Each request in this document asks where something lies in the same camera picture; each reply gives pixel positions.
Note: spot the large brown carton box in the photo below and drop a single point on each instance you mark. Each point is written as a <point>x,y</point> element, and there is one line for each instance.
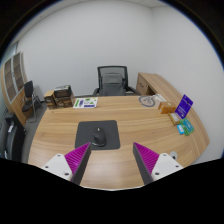
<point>65,101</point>

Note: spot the black mesh office chair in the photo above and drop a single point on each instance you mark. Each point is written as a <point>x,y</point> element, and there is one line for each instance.
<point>112,69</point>

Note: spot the black computer mouse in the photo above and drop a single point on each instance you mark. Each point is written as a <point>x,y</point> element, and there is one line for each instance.
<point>99,137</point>

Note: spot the dark grey mouse pad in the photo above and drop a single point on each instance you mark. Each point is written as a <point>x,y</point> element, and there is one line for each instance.
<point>85,133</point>

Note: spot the small black visitor chair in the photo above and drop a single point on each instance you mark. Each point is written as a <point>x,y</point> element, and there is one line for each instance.
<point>29,90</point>

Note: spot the purple retail package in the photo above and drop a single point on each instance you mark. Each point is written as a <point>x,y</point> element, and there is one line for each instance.
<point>184,106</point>

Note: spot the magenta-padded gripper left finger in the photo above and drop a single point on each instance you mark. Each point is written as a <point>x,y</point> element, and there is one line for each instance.
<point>76,159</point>

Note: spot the wooden side desk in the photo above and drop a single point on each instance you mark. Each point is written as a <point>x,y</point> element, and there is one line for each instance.
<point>156,83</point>

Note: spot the grey backpack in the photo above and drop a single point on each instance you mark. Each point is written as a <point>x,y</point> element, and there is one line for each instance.
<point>113,84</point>

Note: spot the large black swivel chair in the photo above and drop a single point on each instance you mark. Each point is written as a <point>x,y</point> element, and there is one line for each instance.
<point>12,136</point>

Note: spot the white green blue leaflet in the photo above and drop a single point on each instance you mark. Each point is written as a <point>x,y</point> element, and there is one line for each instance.
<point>85,102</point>

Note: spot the white printed paper sheet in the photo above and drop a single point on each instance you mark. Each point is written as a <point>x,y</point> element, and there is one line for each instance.
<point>159,97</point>

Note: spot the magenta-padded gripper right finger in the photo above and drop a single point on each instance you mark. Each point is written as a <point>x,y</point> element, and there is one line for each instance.
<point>148,158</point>

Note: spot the green packet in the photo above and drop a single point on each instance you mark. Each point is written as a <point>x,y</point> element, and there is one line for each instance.
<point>188,126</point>

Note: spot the small blue white packet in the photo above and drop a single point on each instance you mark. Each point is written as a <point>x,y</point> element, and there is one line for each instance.
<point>180,129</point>

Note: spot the wooden shelf unit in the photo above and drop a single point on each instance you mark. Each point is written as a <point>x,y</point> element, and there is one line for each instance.
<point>13,80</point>

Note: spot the black carton box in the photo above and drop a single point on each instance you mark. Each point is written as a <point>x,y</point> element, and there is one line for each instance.
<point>62,91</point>

